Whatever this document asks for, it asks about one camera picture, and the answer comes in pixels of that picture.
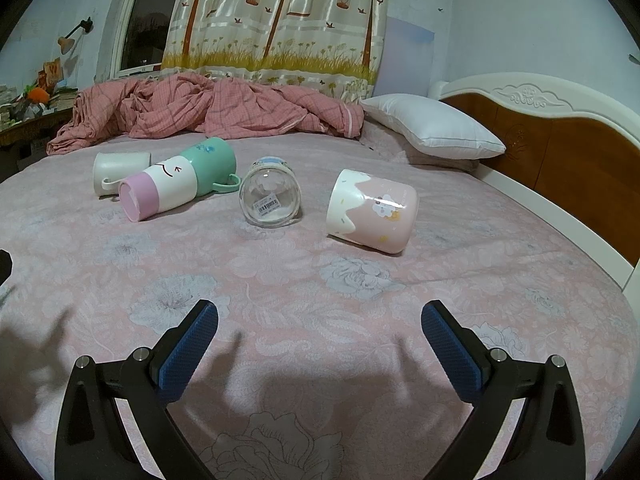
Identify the wall mounted desk lamp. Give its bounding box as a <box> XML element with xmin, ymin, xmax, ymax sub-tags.
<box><xmin>58</xmin><ymin>18</ymin><xmax>93</xmax><ymax>54</ymax></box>

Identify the white pillow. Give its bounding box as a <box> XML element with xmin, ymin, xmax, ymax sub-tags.
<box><xmin>360</xmin><ymin>93</ymin><xmax>506</xmax><ymax>160</ymax></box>

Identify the dark wooden desk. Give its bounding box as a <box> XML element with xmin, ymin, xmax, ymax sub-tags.
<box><xmin>0</xmin><ymin>108</ymin><xmax>73</xmax><ymax>181</ymax></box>

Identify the white ceramic mug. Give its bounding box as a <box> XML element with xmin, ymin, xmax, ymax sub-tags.
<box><xmin>92</xmin><ymin>152</ymin><xmax>152</xmax><ymax>197</ymax></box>

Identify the pink white ceramic cup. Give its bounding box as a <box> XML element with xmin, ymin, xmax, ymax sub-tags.
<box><xmin>326</xmin><ymin>169</ymin><xmax>419</xmax><ymax>255</ymax></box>

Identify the tree print curtain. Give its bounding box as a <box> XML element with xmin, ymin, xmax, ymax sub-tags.
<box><xmin>162</xmin><ymin>0</ymin><xmax>387</xmax><ymax>102</ymax></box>

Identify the clear glass jar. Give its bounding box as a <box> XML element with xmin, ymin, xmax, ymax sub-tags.
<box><xmin>239</xmin><ymin>156</ymin><xmax>302</xmax><ymax>228</ymax></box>

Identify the white framed window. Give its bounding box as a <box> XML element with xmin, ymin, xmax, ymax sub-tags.
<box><xmin>111</xmin><ymin>0</ymin><xmax>177</xmax><ymax>77</ymax></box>

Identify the pink white green tumbler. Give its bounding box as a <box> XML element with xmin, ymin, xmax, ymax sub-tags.
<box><xmin>118</xmin><ymin>138</ymin><xmax>241</xmax><ymax>222</ymax></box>

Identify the white wooden headboard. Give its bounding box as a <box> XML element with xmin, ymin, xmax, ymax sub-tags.
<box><xmin>428</xmin><ymin>72</ymin><xmax>639</xmax><ymax>288</ymax></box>

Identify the orange toy on desk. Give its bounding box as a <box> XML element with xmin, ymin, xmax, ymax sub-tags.
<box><xmin>26</xmin><ymin>87</ymin><xmax>50</xmax><ymax>105</ymax></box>

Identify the pink floral bedsheet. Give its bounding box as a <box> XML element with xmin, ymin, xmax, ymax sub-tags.
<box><xmin>1</xmin><ymin>133</ymin><xmax>639</xmax><ymax>479</ymax></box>

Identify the pink checked quilt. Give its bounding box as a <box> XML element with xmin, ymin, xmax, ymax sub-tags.
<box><xmin>47</xmin><ymin>73</ymin><xmax>363</xmax><ymax>156</ymax></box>

